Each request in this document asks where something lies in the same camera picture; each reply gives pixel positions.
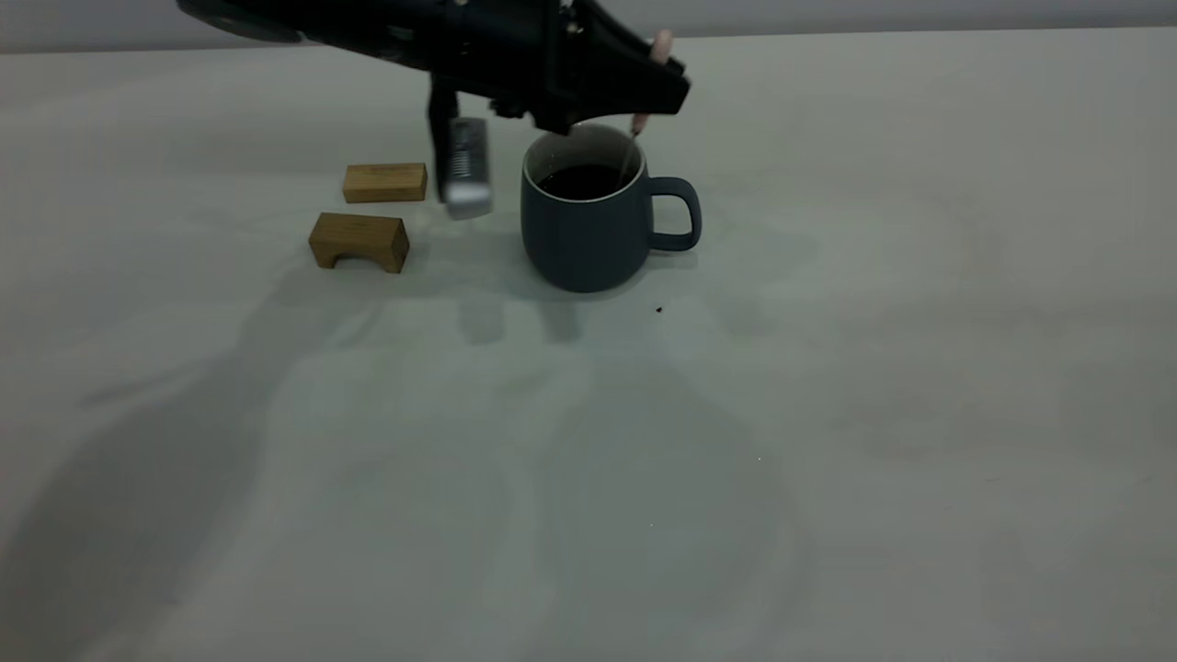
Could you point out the dark grey coffee mug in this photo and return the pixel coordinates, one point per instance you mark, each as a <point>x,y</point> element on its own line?
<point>579,248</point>

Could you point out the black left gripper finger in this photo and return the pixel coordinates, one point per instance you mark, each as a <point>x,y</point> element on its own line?
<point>616,32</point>
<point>634,92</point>

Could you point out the arched wooden block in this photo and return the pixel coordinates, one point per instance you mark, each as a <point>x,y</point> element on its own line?
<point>377,241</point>

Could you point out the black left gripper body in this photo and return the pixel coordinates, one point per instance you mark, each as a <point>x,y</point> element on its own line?
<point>497,46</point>

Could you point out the rectangular wooden block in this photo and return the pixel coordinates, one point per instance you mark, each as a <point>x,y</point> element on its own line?
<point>386,184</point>

